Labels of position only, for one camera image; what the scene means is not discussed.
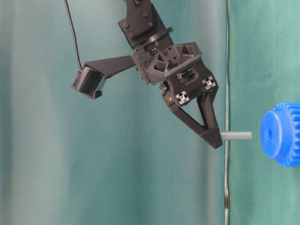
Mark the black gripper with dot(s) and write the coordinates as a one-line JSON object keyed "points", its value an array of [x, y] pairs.
{"points": [[186, 77]]}

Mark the grey metal shaft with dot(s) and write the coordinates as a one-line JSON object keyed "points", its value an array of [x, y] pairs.
{"points": [[236, 136]]}

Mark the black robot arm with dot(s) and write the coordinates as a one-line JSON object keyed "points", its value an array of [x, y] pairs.
{"points": [[144, 28]]}

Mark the blue plastic gear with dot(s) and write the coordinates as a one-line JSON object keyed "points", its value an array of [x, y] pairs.
{"points": [[280, 134]]}

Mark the green table cloth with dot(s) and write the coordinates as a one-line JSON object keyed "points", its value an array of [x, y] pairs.
{"points": [[264, 70]]}

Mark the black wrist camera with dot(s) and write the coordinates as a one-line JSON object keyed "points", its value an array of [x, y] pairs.
{"points": [[89, 82]]}

